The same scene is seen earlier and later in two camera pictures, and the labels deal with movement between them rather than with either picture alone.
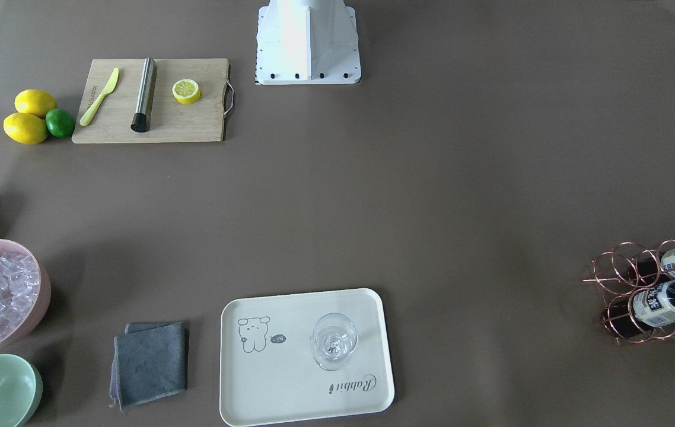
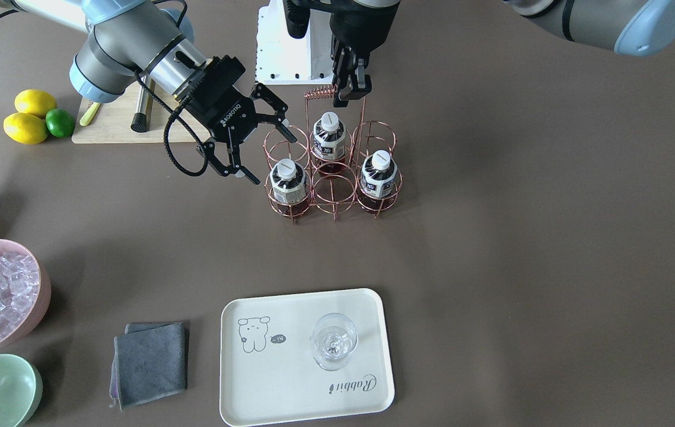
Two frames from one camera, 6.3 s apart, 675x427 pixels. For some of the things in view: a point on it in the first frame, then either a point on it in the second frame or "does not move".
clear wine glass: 333,337 does not move
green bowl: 2,390 does not move
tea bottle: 669,302 -> 329,145
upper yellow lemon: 34,102 does not move
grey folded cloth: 149,363 does not move
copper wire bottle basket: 615,276 -> 340,162
